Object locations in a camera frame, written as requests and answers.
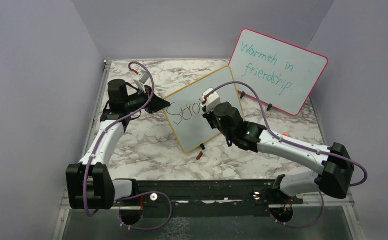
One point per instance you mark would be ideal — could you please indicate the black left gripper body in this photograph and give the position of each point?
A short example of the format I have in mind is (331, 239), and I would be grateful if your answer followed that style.
(135, 102)

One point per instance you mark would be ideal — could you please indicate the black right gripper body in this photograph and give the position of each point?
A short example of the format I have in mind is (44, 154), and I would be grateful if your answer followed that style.
(212, 120)

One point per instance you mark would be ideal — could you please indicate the yellow framed whiteboard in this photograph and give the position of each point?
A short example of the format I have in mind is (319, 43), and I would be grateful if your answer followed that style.
(185, 115)

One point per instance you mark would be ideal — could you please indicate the brown marker cap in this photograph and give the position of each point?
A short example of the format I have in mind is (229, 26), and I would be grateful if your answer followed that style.
(199, 155)

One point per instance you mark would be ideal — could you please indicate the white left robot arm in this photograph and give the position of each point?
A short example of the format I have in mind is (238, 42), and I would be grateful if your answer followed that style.
(89, 183)

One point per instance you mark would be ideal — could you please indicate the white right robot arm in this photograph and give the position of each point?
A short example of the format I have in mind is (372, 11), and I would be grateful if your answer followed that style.
(329, 169)

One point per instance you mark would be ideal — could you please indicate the pink framed whiteboard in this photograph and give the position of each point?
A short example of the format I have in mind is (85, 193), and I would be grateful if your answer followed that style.
(282, 74)

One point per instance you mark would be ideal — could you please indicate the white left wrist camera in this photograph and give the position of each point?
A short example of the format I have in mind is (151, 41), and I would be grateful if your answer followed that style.
(140, 80)

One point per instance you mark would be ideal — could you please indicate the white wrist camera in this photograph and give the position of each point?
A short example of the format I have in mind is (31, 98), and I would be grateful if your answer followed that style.
(140, 80)
(209, 103)

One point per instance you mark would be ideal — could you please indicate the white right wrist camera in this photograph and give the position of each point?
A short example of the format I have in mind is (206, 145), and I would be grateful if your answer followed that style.
(209, 103)

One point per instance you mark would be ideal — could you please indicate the aluminium table frame rail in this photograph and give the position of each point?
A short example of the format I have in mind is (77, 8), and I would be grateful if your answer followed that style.
(64, 208)

